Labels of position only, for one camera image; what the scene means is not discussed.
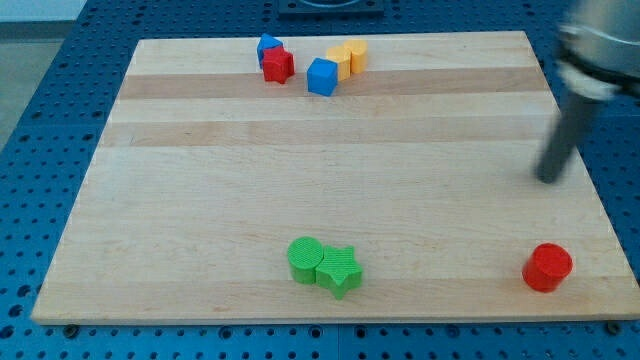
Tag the yellow heart block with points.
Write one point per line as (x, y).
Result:
(358, 49)

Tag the red star block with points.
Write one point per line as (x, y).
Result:
(277, 65)

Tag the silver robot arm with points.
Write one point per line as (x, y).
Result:
(599, 48)

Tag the green star block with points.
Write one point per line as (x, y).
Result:
(339, 272)

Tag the red cylinder block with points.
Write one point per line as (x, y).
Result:
(547, 267)

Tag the yellow pentagon block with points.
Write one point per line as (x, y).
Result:
(342, 57)

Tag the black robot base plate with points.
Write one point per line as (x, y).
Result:
(296, 8)

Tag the wooden board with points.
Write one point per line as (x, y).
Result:
(205, 173)

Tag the green cylinder block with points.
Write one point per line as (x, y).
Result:
(304, 254)

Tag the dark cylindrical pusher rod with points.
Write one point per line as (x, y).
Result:
(576, 119)

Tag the blue triangular block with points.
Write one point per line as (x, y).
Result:
(266, 42)

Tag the blue cube block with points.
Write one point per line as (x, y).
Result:
(322, 77)

